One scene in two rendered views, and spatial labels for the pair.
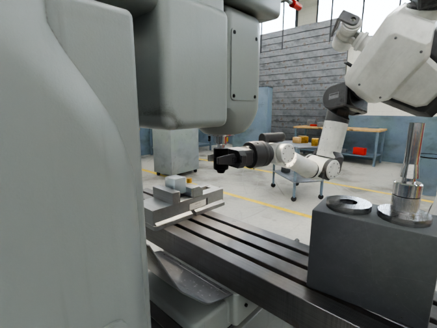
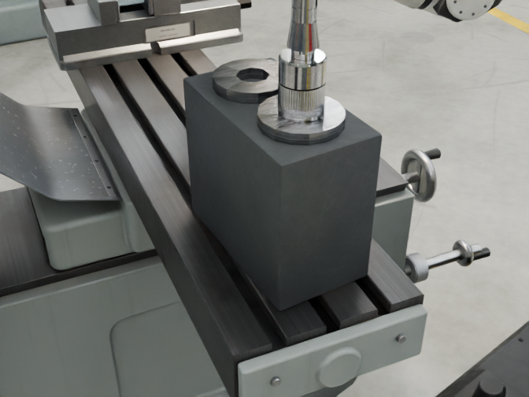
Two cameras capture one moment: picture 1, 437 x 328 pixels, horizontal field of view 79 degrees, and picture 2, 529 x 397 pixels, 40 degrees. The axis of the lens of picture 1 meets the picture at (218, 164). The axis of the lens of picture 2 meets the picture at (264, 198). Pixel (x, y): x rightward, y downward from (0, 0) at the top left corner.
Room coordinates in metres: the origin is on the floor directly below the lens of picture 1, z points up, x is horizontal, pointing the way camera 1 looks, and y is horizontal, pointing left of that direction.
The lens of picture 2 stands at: (-0.12, -0.59, 1.53)
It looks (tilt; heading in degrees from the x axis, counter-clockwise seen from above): 35 degrees down; 24
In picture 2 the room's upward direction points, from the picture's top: straight up
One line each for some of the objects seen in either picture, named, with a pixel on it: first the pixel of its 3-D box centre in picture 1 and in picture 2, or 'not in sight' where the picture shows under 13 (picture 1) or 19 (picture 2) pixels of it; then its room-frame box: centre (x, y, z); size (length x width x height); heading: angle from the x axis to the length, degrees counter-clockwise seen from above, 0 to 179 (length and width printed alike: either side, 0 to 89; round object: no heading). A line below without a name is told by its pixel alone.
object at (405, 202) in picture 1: (405, 199); (301, 88); (0.49, -0.36, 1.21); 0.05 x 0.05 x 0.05
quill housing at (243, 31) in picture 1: (220, 77); not in sight; (0.81, 0.00, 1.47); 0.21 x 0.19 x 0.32; 47
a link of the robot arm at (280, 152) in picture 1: (272, 149); not in sight; (0.91, -0.19, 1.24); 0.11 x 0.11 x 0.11; 32
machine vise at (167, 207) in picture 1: (182, 198); (143, 13); (0.99, 0.14, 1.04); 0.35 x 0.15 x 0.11; 137
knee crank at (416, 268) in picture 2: not in sight; (446, 257); (1.11, -0.47, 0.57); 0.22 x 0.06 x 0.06; 137
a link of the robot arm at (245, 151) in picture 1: (244, 156); not in sight; (0.86, -0.08, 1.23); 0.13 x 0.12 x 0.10; 32
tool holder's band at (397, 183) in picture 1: (408, 184); (302, 60); (0.49, -0.36, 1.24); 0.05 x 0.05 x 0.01
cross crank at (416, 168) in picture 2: not in sight; (404, 179); (1.18, -0.35, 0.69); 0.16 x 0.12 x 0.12; 137
